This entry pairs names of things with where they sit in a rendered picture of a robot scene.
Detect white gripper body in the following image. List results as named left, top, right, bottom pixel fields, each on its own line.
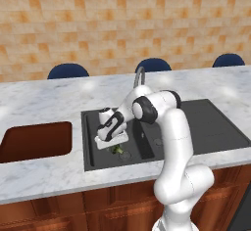
left=94, top=130, right=129, bottom=151

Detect grey curved faucet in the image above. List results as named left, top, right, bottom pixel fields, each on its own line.
left=132, top=66, right=146, bottom=89

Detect brown wooden cupboards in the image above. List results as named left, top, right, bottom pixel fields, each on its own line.
left=0, top=163, right=251, bottom=231

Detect dark grey sink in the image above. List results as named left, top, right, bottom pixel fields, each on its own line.
left=80, top=98, right=251, bottom=172

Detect green broccoli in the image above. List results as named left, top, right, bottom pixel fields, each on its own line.
left=110, top=145, right=125, bottom=155

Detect brown rectangular tray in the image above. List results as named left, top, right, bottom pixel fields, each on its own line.
left=0, top=120, right=74, bottom=164

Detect dark blue chair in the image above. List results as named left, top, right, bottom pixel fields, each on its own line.
left=212, top=53, right=246, bottom=69
left=134, top=57, right=173, bottom=73
left=47, top=63, right=90, bottom=80

